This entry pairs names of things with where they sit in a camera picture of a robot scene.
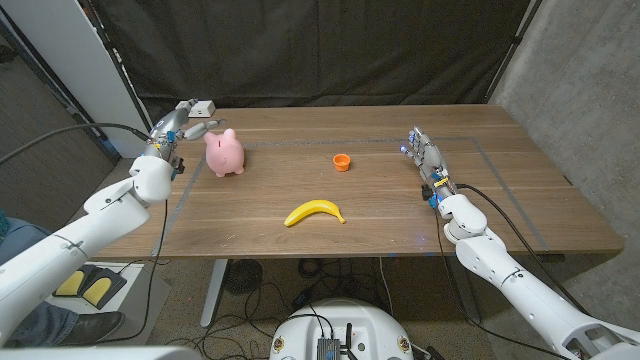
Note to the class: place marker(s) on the pink plastic piggy bank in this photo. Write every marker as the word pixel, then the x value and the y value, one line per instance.
pixel 225 155

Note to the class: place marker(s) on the black leather shoe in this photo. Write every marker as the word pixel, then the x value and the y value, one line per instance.
pixel 95 326

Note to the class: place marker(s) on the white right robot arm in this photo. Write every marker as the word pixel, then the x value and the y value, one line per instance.
pixel 500 265

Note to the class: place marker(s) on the person leg in blue jeans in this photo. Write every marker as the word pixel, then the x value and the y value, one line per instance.
pixel 45 325

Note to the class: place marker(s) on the tall white panel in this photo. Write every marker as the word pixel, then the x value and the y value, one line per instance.
pixel 65 50

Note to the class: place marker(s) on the grey table leg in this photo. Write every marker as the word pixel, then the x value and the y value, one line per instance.
pixel 467 300

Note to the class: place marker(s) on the black backdrop stand pole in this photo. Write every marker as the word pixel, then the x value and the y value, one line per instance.
pixel 107 50
pixel 513 49

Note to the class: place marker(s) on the black backdrop curtain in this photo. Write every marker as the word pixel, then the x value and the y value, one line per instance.
pixel 310 50

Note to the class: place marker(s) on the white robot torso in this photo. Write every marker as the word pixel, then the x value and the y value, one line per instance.
pixel 345 320

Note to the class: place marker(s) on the white power strip box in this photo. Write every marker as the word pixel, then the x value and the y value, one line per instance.
pixel 205 108

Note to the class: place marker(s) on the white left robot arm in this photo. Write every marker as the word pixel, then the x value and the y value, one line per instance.
pixel 100 215

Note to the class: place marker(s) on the black round floor fan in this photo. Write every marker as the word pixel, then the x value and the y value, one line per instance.
pixel 242 276

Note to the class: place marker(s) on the white table leg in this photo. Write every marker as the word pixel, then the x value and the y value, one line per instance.
pixel 214 295

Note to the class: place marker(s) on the white pedal platform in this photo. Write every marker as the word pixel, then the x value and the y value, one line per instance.
pixel 145 295

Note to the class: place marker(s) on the small orange cup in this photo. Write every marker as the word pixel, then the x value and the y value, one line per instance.
pixel 341 162

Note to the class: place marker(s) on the yellow toy banana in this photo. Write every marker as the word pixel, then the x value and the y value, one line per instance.
pixel 312 207

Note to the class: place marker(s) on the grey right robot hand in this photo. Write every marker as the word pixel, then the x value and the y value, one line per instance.
pixel 430 157

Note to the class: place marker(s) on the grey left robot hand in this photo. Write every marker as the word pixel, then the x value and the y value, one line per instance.
pixel 167 130

